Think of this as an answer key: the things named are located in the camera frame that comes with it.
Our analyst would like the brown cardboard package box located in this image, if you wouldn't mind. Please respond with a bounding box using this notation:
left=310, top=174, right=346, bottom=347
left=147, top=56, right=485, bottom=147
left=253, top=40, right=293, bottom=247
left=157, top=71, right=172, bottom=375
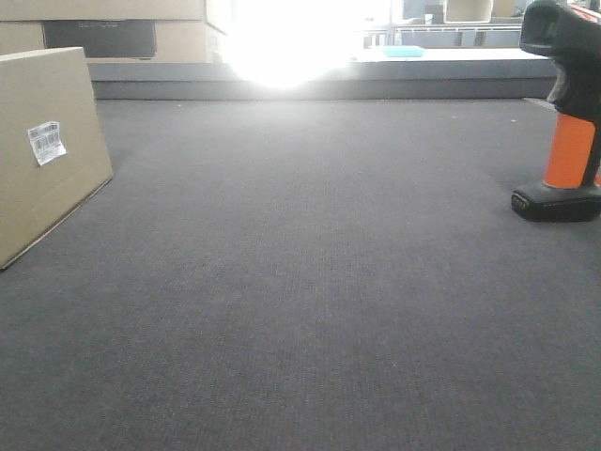
left=1, top=47, right=114, bottom=268

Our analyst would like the orange black barcode scanner gun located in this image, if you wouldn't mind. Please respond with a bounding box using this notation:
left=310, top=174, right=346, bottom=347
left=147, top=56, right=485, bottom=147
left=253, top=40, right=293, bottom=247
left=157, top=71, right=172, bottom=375
left=511, top=1, right=600, bottom=222

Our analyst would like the blue plastic tray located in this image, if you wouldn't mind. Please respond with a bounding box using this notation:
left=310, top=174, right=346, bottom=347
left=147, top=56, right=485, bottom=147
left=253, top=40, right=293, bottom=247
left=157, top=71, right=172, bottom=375
left=379, top=45, right=425, bottom=58

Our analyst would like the white barcode label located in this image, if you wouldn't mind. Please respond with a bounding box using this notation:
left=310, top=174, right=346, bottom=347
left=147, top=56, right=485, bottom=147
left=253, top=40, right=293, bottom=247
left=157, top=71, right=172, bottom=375
left=27, top=121, right=67, bottom=166

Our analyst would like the stacked cardboard boxes background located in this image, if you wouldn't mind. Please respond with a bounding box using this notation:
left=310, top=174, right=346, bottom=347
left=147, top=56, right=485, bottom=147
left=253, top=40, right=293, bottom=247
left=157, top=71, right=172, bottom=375
left=1, top=0, right=233, bottom=63

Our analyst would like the black conveyor side rail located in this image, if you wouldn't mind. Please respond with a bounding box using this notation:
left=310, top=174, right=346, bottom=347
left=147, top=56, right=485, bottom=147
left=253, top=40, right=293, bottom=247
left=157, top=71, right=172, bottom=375
left=88, top=59, right=556, bottom=101

